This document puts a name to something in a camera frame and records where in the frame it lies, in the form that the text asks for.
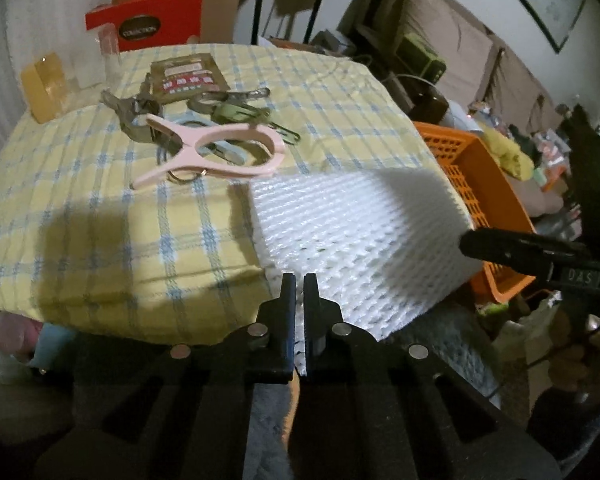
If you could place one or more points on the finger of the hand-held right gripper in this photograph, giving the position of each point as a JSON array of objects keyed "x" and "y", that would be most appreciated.
[{"x": 510, "y": 250}]

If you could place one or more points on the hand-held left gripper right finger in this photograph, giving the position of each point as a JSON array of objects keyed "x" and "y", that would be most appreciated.
[{"x": 311, "y": 310}]

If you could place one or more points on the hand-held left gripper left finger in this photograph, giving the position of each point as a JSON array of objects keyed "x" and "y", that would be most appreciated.
[{"x": 286, "y": 310}]

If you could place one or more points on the orange plastic basket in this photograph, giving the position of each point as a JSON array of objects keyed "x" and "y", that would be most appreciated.
[{"x": 480, "y": 175}]

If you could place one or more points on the white foam net sheet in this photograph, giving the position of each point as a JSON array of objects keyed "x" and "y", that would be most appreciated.
[{"x": 360, "y": 240}]

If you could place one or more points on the pink plastic clamp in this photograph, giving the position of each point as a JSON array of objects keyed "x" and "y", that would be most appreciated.
[{"x": 190, "y": 142}]

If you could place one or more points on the green plastic clamp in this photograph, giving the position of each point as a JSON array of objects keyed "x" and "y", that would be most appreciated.
[{"x": 230, "y": 110}]

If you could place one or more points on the grey plastic clamp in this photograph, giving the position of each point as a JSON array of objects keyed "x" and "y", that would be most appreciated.
[{"x": 240, "y": 95}]

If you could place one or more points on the clear container with yellow lid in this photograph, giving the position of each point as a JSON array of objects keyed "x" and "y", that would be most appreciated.
[{"x": 45, "y": 87}]

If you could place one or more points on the person's right hand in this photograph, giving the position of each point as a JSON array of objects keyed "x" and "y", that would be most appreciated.
[{"x": 565, "y": 360}]

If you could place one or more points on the yellow cloth bag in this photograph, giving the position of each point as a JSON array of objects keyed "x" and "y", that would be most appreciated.
[{"x": 510, "y": 152}]

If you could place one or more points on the brown sofa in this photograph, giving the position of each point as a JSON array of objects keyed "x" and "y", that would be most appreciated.
[{"x": 510, "y": 80}]

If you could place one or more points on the brown glass bottle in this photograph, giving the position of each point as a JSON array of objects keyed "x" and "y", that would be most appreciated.
[{"x": 430, "y": 107}]

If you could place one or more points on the yellow checkered tablecloth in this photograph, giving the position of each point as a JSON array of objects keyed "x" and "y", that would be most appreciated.
[{"x": 105, "y": 210}]

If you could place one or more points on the green portable power station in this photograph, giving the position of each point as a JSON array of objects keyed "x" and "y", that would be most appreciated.
[{"x": 420, "y": 55}]

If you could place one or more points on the large brown sofa cushion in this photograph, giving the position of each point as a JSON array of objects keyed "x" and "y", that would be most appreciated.
[{"x": 445, "y": 25}]

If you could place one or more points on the brown printed packet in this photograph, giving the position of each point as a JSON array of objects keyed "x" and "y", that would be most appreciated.
[{"x": 187, "y": 77}]

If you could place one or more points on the brown cardboard box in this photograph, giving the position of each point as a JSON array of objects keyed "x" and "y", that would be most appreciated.
[{"x": 222, "y": 10}]

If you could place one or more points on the red gift box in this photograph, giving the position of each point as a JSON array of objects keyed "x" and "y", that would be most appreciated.
[{"x": 145, "y": 22}]

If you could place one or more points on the white curtain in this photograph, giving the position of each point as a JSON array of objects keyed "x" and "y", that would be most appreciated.
[{"x": 30, "y": 10}]

